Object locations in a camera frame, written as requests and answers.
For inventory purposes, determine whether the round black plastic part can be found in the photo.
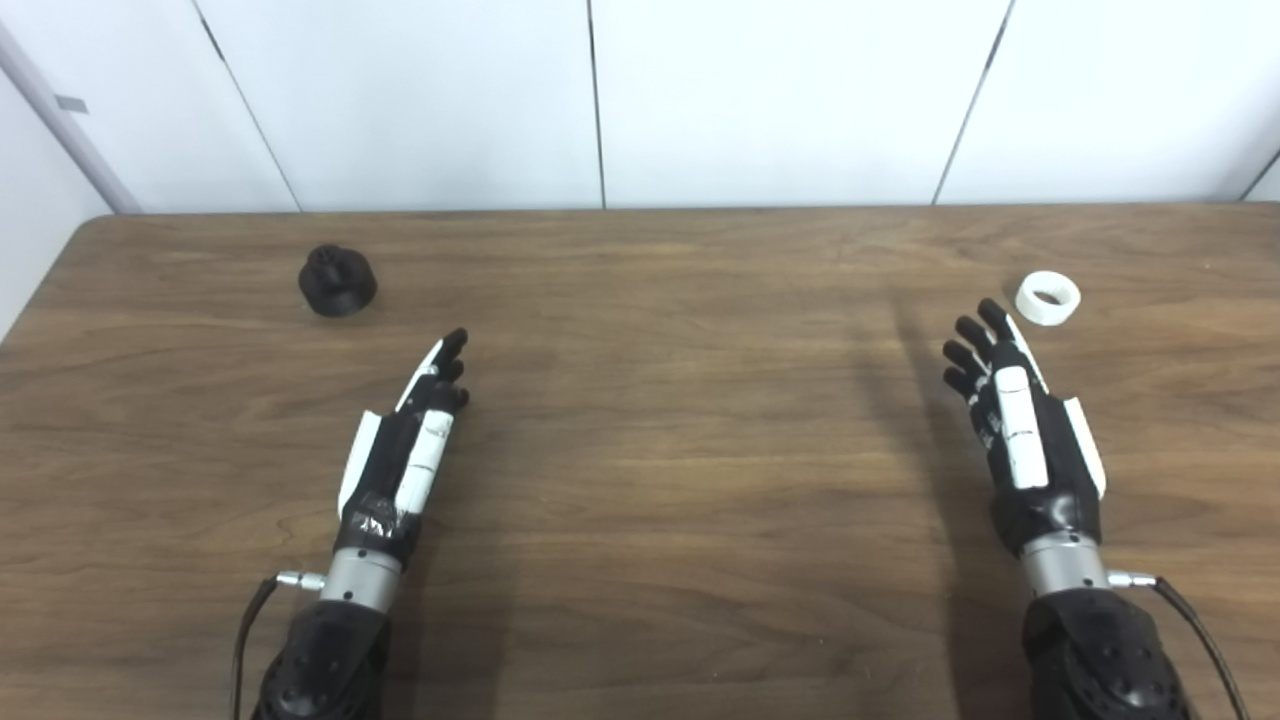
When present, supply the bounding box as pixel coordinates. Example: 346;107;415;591
298;244;378;319

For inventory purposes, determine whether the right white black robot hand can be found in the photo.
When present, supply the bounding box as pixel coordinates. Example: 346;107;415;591
942;298;1108;559

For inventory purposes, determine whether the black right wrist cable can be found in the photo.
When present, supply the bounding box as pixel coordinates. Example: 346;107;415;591
1107;570;1251;720

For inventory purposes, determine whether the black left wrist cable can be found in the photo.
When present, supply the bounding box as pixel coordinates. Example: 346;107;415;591
232;570;326;720

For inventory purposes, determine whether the white plastic ring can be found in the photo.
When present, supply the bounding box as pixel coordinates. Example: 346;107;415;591
1015;271;1082;327

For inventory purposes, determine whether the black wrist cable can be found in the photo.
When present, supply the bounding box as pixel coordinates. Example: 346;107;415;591
1107;570;1251;720
232;570;326;720

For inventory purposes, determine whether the grey wall corner post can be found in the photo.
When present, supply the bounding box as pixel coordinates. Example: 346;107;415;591
0;20;144;215

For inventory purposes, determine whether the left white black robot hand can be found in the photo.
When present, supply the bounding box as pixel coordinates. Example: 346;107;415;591
335;327;471;571

